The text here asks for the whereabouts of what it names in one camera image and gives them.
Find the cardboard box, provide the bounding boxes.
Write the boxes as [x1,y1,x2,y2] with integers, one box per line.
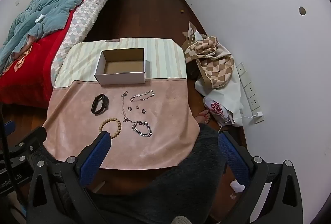
[94,48,150,85]

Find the white power strip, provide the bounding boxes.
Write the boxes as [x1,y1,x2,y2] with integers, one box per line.
[236,62,265,124]

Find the white plastic bag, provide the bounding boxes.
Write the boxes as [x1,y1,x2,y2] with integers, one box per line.
[194,42,245,127]

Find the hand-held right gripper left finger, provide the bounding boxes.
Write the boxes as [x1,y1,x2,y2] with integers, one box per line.
[27,131,113,224]

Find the beige checkered cloth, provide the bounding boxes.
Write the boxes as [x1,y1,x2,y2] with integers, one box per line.
[184,36,235,90]

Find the white charger cable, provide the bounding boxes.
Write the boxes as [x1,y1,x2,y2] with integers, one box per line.
[218,114,258,134]

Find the red sandal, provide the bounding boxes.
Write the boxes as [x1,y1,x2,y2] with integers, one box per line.
[194,110,211,125]

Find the dark grey fuzzy clothing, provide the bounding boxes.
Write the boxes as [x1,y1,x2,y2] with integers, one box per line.
[85,123,228,224]

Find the black smart band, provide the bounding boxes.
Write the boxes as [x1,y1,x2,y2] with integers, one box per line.
[91,94,109,116]

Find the chunky silver chain bracelet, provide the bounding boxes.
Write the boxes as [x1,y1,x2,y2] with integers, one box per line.
[131,121,153,138]

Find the bed with red blanket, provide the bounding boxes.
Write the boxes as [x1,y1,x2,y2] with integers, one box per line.
[0,0,109,108]

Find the thin chain necklace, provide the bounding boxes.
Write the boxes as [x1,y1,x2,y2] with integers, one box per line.
[121,91,138,123]

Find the crumpled white tissue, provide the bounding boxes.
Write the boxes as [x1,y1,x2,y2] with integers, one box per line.
[230,180,246,192]

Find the silver disc link bracelet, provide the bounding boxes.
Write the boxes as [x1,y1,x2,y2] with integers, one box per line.
[129,90,156,102]

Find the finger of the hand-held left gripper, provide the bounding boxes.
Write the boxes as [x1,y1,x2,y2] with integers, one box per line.
[2,121,14,142]
[9,126,47,156]

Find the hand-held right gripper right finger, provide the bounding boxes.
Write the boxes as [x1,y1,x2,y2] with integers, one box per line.
[218,131,303,224]

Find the teal blanket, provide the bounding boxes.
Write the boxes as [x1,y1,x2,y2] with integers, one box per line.
[0,0,125,72]

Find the wooden bead bracelet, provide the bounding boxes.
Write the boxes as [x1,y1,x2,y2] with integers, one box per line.
[99,117,122,140]

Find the checkered bed quilt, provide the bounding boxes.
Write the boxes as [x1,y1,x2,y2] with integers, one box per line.
[50,0,122,80]

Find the pink and striped table cloth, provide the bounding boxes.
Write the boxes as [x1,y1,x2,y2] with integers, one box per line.
[43,37,201,170]

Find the red print plastic bag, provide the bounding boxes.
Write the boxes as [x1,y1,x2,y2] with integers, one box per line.
[204,99,228,119]

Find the cardboard scraps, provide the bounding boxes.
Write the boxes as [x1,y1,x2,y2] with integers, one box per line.
[181,21,205,44]

